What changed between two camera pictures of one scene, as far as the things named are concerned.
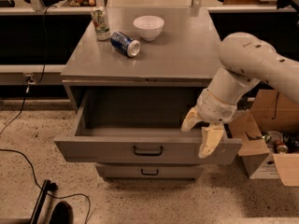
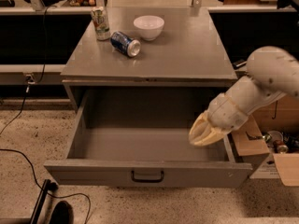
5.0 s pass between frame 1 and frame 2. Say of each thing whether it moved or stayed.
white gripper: moved
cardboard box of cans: stayed
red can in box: stayed
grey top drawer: moved
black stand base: stayed
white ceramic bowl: stayed
